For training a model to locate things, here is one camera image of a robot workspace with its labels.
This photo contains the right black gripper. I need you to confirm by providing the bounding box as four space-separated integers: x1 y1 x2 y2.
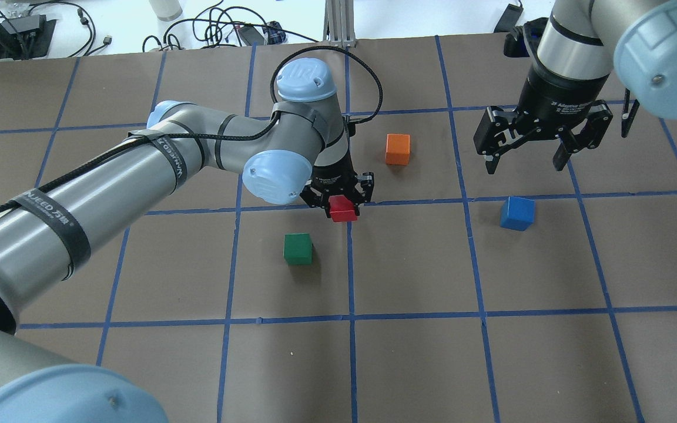
473 76 613 176

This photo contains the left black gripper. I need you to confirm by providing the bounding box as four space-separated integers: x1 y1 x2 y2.
300 162 374 211

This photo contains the red wooden block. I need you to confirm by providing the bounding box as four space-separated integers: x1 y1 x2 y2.
328 195 359 223

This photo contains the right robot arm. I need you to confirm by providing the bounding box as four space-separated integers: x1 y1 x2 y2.
473 1 677 174

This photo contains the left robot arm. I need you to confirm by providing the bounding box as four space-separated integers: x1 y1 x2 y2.
0 51 374 422

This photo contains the blue wooden block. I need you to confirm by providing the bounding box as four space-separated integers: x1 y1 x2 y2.
500 196 537 232

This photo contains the orange wooden block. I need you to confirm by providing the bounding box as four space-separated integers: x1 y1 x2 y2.
385 133 411 166

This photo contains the green wooden block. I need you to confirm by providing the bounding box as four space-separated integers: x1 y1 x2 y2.
283 233 313 266

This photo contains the black power adapter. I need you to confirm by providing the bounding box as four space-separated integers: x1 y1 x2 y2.
492 3 524 33

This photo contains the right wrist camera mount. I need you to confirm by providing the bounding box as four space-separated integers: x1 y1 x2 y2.
503 17 549 58

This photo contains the aluminium frame post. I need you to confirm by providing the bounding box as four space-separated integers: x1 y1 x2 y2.
323 0 357 48

